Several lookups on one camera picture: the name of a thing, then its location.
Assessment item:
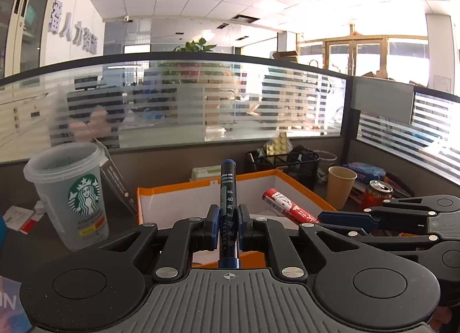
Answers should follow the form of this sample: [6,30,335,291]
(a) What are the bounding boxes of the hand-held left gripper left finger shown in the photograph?
[97,204,221,282]

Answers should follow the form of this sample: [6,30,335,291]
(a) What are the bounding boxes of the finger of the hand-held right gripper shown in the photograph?
[318,196,437,235]
[347,230,441,249]

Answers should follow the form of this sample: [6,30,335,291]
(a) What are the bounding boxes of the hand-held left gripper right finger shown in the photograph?
[237,204,386,282]

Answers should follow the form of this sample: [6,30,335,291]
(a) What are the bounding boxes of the dark blue marker pen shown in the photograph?
[217,159,241,269]

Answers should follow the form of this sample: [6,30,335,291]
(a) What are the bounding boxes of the orange rimmed white box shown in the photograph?
[136,169,338,269]

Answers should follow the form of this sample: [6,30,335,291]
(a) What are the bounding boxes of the red and white printed tube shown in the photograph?
[262,189,320,225]

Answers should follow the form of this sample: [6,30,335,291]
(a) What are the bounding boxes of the brown paper cup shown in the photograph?
[325,166,357,210]

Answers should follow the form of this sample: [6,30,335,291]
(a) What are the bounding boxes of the red drink can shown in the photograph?
[361,179,394,211]

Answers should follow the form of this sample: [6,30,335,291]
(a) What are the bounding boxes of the blue packet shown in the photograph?
[343,161,387,181]

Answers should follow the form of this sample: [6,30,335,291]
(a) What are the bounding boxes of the green and white box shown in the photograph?
[190,166,221,181]

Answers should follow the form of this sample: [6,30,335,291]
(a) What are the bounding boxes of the white plastic cup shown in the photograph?
[316,151,338,183]

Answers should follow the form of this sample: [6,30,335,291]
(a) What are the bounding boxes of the black mesh desk organizer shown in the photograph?
[245,146,320,192]

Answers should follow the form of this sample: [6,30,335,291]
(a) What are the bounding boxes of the yellow pill blister pack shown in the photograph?
[264,132,292,157]

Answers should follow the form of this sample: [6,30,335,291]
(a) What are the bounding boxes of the short frosted glass partition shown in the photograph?
[345,76,460,193]

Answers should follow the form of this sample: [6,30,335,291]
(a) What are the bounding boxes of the dark grey carton box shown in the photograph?
[94,138,139,216]

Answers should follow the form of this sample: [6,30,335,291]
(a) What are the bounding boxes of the long frosted glass partition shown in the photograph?
[0,51,354,164]

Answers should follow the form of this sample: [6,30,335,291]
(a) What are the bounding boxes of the frosted plastic cup green logo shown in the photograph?
[23,142,109,252]

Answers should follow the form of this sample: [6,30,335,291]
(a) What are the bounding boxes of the pink plush toy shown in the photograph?
[68,106,110,145]

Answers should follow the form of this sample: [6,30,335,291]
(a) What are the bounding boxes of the wooden framed glass doors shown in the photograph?
[325,36,430,84]

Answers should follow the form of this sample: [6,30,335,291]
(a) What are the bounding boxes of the green potted plant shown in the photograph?
[158,38,218,84]

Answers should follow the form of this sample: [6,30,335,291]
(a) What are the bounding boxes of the red and white paper cards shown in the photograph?
[3,201,47,235]

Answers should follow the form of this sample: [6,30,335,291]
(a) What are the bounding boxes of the blue booklet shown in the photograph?
[0,275,33,333]

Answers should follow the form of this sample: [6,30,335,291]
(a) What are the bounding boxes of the cream storage cabinet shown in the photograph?
[0,0,56,80]

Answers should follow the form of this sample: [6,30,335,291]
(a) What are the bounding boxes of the white wall sign letters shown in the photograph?
[48,0,99,55]

